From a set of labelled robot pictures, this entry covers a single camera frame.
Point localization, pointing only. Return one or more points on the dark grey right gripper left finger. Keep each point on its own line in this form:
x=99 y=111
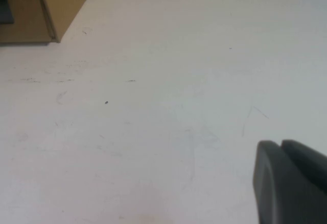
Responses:
x=286 y=196

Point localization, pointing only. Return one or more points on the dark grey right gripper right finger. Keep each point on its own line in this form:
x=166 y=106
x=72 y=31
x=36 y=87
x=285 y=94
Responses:
x=309 y=161

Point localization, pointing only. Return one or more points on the brown windowed cardboard shoe box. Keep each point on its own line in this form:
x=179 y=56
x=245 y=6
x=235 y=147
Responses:
x=64 y=7

